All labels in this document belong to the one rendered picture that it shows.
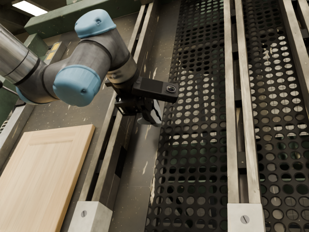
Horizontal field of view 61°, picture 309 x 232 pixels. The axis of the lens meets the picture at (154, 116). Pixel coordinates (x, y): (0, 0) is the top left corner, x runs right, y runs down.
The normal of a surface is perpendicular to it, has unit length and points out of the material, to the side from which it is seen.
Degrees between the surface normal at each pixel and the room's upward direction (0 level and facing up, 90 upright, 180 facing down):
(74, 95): 142
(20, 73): 125
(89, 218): 53
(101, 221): 90
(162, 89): 57
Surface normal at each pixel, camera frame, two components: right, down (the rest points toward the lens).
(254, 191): -0.37, -0.60
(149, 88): 0.16, -0.59
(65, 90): -0.26, 0.80
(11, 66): 0.42, 0.50
